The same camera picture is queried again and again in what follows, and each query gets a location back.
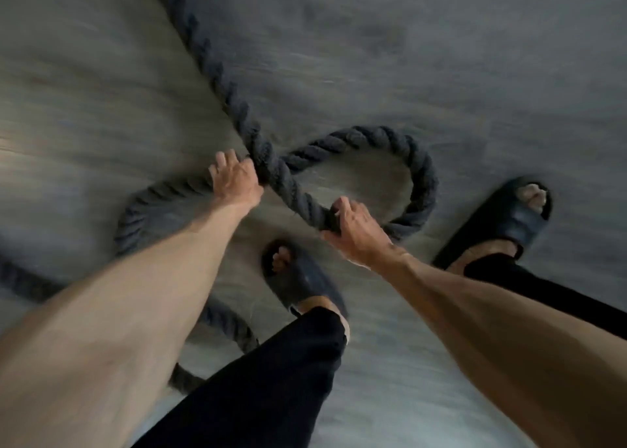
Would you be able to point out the black trousers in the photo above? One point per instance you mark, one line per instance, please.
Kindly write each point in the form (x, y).
(274, 379)

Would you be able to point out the person's left hand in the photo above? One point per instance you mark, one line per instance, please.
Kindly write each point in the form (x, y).
(236, 184)

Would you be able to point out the person's right hand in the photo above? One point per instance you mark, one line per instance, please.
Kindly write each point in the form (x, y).
(360, 234)

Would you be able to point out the person's right thumb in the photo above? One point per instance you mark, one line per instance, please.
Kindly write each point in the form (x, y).
(334, 238)

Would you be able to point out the person's left forearm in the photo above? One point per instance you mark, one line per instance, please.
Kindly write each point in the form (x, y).
(122, 325)

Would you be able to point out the black slide sandal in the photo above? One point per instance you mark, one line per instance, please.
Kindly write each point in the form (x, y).
(504, 222)
(300, 277)

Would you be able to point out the person's left fingers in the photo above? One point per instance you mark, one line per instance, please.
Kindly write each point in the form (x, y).
(228, 160)

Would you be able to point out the person's right forearm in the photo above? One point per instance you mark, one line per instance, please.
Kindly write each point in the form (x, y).
(509, 349)

